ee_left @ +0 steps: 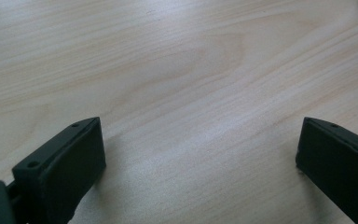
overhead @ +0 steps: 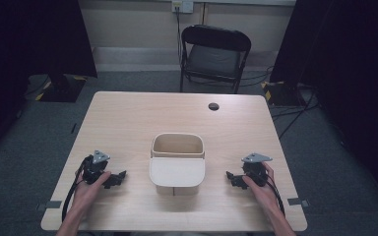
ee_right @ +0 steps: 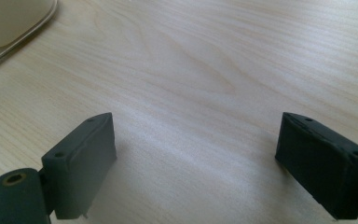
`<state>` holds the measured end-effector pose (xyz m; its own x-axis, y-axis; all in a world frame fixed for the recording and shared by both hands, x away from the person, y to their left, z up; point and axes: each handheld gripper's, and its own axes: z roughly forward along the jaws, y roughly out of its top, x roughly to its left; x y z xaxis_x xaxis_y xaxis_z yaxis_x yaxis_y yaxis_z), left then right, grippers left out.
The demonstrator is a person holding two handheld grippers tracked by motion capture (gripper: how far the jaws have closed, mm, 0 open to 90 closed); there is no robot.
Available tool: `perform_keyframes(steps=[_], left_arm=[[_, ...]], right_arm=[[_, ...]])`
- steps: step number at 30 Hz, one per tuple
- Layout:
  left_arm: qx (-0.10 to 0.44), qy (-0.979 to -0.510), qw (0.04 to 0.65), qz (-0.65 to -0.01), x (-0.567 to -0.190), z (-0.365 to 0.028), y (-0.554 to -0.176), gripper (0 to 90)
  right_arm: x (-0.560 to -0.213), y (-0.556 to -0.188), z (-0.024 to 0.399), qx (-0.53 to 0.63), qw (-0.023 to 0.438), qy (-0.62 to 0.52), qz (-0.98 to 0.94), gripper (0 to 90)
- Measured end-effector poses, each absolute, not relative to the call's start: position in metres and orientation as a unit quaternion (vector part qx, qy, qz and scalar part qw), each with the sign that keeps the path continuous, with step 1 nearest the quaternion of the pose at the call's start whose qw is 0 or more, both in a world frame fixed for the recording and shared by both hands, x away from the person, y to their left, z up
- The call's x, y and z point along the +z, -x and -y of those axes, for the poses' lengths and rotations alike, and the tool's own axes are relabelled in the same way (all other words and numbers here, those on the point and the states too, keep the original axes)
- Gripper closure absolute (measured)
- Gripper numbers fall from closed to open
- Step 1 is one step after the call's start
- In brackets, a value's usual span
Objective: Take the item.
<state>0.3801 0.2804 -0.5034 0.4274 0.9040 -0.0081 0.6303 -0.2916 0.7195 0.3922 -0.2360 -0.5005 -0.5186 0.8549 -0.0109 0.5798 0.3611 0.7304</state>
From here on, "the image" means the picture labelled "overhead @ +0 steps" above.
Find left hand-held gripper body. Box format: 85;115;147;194
82;149;111;185

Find grey tape strip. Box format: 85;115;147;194
35;200;63;212
286;197;311;208

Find black folding chair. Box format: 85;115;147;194
178;24;253;94

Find light wooden table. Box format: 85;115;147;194
39;90;309;233

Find black stand base striped tape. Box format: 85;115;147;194
260;80;307;107
34;74;89;103

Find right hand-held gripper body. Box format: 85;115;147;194
240;152;274;188

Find black curtain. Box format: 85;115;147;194
0;0;98;165
269;0;378;214

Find black floor cables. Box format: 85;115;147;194
242;64;324;142

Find hand-held gripper black cable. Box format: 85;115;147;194
265;172;286;218
60;154;94;223

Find left hand-held gripper black cable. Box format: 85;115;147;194
60;154;94;223

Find beige bin with half lid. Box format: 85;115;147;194
149;132;207;197

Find black wall socket cable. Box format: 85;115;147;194
175;6;183;65

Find right hand-held gripper black cable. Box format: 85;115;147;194
265;172;286;218

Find person's right hand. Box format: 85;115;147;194
241;161;280;211

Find person's left hand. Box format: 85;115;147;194
73;170;112;214

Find white wall socket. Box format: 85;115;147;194
171;0;195;15

